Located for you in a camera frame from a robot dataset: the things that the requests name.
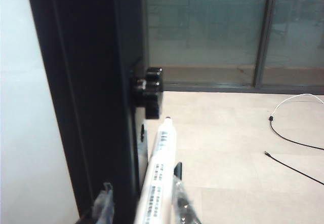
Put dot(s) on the taped black right gripper left finger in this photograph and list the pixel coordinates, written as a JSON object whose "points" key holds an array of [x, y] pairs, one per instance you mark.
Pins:
{"points": [[103, 206]]}

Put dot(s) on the taped black right gripper right finger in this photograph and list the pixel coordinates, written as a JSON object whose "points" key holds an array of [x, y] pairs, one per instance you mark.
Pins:
{"points": [[183, 198]]}

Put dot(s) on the black framed whiteboard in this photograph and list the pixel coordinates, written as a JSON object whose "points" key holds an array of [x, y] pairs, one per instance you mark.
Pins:
{"points": [[76, 82]]}

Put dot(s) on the dark framed glass partition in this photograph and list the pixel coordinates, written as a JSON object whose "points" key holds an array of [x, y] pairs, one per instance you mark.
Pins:
{"points": [[215, 31]]}

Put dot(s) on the white marker pen black cap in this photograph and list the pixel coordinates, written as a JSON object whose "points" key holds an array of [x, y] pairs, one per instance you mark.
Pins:
{"points": [[159, 173]]}

